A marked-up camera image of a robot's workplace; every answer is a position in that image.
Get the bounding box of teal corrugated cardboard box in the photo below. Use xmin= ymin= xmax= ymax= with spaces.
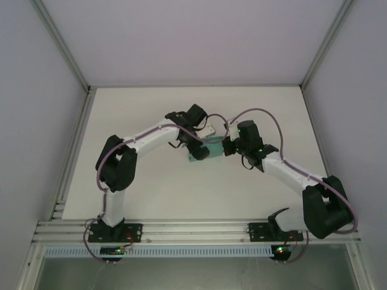
xmin=187 ymin=135 xmax=225 ymax=164

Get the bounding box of aluminium slotted mounting beam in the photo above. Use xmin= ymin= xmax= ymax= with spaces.
xmin=31 ymin=219 xmax=362 ymax=244

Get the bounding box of grey metal panel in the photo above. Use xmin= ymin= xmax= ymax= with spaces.
xmin=39 ymin=256 xmax=354 ymax=290

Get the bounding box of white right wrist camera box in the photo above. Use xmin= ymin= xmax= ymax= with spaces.
xmin=227 ymin=119 xmax=239 ymax=140

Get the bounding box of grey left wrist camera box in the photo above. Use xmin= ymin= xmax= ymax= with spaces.
xmin=199 ymin=124 xmax=217 ymax=138

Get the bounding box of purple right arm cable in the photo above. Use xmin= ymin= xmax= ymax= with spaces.
xmin=229 ymin=108 xmax=357 ymax=265

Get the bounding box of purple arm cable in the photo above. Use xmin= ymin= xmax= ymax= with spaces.
xmin=229 ymin=108 xmax=357 ymax=265
xmin=83 ymin=113 xmax=229 ymax=265

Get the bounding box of short black right gripper cable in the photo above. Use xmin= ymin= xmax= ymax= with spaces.
xmin=241 ymin=155 xmax=257 ymax=170

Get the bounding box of aluminium side rail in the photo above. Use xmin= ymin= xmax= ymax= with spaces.
xmin=48 ymin=87 xmax=97 ymax=221
xmin=301 ymin=86 xmax=345 ymax=220

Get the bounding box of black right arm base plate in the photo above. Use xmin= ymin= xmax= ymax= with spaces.
xmin=247 ymin=222 xmax=304 ymax=242

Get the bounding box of aluminium frame post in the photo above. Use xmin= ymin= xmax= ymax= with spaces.
xmin=299 ymin=0 xmax=357 ymax=91
xmin=31 ymin=0 xmax=93 ymax=93

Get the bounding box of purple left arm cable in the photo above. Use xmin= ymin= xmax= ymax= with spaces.
xmin=83 ymin=113 xmax=229 ymax=265

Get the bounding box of pale slotted cable duct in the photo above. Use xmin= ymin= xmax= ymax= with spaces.
xmin=44 ymin=245 xmax=273 ymax=257

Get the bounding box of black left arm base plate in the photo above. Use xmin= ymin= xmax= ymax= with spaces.
xmin=87 ymin=222 xmax=143 ymax=243

